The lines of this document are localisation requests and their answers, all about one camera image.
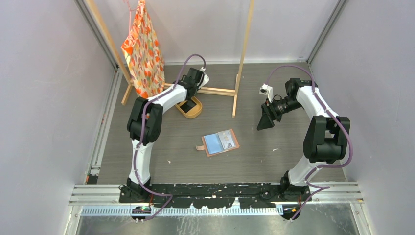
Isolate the brown leather card holder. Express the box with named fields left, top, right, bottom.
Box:
left=195, top=129, right=240, bottom=157

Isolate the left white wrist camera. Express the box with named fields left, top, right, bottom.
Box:
left=197, top=67, right=209, bottom=90

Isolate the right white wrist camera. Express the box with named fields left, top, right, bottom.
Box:
left=259, top=83, right=274, bottom=102

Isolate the orange oval tray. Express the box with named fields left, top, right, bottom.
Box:
left=175, top=96, right=203, bottom=119

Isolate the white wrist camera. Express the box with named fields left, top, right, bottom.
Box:
left=197, top=67, right=209, bottom=90
left=259, top=83, right=274, bottom=102

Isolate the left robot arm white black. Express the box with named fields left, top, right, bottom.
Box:
left=126, top=67, right=209, bottom=203

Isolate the black card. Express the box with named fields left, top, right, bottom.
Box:
left=180, top=100, right=197, bottom=113

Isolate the orange floral fabric bag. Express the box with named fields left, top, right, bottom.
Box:
left=121, top=0, right=165, bottom=98

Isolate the aluminium rail frame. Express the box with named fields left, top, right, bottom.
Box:
left=69, top=182, right=364, bottom=219

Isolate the pink clothes hanger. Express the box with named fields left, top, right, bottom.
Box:
left=122, top=0, right=139, bottom=34

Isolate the wooden clothes rack frame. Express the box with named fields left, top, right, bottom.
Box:
left=83, top=0, right=255, bottom=117

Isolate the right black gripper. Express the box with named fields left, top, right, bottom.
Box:
left=257, top=97, right=302, bottom=131

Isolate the white patterned credit card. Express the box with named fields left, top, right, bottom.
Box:
left=217, top=130, right=236, bottom=150

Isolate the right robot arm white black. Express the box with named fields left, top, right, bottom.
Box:
left=257, top=78, right=350, bottom=201

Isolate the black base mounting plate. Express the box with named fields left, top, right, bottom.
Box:
left=118, top=183, right=311, bottom=209

